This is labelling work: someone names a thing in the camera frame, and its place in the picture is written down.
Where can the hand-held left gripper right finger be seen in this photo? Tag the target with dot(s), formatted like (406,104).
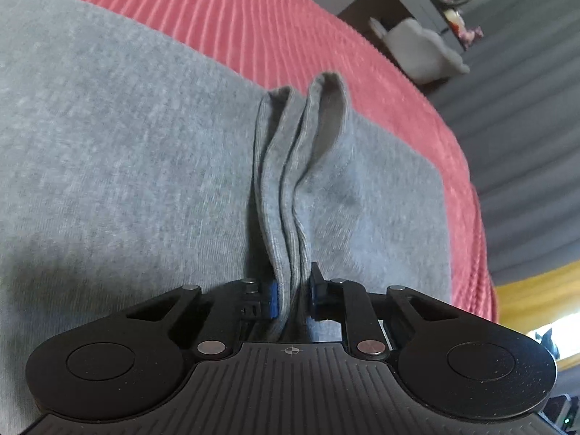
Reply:
(313,297)

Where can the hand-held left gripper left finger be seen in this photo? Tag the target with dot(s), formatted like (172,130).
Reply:
(272,299)

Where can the grey pants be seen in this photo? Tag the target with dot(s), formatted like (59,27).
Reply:
(113,145)

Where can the yellow cloth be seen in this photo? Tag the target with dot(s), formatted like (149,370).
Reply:
(534,294)

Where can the grey curtain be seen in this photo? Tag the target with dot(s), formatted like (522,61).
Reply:
(521,122)

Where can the pink ribbed blanket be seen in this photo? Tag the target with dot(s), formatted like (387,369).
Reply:
(272,22)

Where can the pink plush toy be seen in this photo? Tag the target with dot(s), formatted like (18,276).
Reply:
(471,36)

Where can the white round jar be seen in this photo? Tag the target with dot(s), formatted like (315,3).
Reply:
(453,14)

